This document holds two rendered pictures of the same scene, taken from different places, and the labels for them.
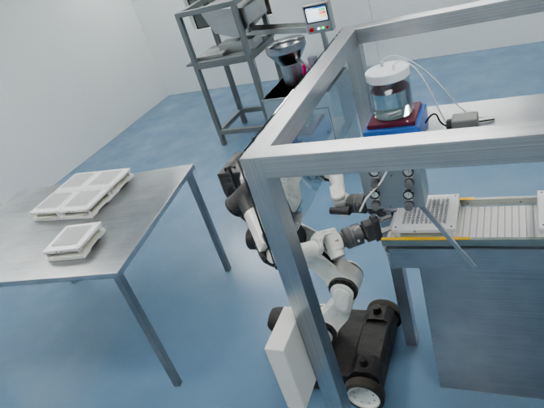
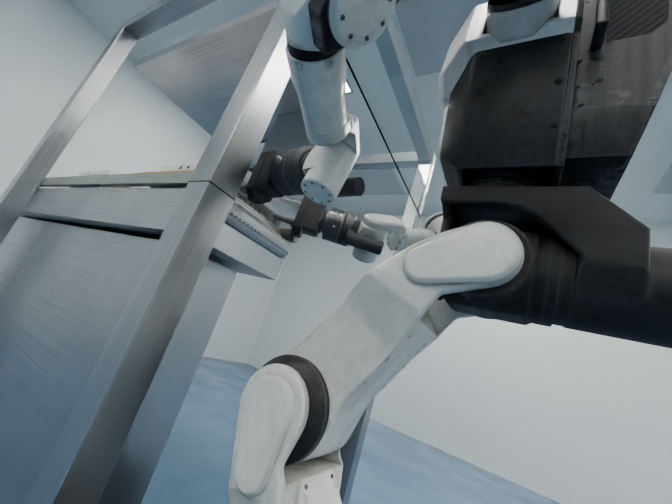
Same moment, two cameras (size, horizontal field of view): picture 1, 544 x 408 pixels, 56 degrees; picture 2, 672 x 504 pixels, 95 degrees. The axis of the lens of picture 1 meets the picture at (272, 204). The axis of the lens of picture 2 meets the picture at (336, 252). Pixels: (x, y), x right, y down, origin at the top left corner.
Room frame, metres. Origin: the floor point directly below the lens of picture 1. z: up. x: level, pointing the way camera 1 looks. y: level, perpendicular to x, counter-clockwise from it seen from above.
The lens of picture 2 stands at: (2.48, -0.22, 0.69)
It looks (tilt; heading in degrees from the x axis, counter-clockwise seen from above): 16 degrees up; 183
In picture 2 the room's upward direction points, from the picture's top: 18 degrees clockwise
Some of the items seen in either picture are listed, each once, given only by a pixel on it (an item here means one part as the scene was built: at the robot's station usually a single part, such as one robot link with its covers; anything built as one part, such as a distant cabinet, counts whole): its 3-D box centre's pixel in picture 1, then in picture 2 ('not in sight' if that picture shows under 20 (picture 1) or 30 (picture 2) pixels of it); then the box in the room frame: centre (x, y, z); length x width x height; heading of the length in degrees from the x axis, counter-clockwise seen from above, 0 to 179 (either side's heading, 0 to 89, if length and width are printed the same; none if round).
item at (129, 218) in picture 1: (58, 225); not in sight; (2.97, 1.31, 0.87); 1.50 x 1.10 x 0.04; 67
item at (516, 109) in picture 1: (450, 129); (241, 96); (1.67, -0.70, 1.33); 0.62 x 0.38 x 0.04; 60
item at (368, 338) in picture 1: (327, 335); not in sight; (2.03, -0.06, 0.19); 0.64 x 0.52 x 0.33; 60
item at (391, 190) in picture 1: (393, 178); (302, 148); (1.65, -0.46, 1.22); 0.22 x 0.11 x 0.20; 60
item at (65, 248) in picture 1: (73, 237); not in sight; (2.58, 1.11, 0.95); 0.25 x 0.24 x 0.02; 158
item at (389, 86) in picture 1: (389, 89); not in sight; (1.72, -0.53, 1.53); 0.15 x 0.15 x 0.19
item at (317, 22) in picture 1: (323, 39); not in sight; (4.45, -0.87, 1.07); 0.23 x 0.10 x 0.62; 58
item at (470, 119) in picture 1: (462, 124); not in sight; (1.59, -0.72, 1.38); 0.10 x 0.07 x 0.06; 60
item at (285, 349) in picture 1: (295, 357); not in sight; (1.12, 0.08, 1.05); 0.17 x 0.06 x 0.26; 150
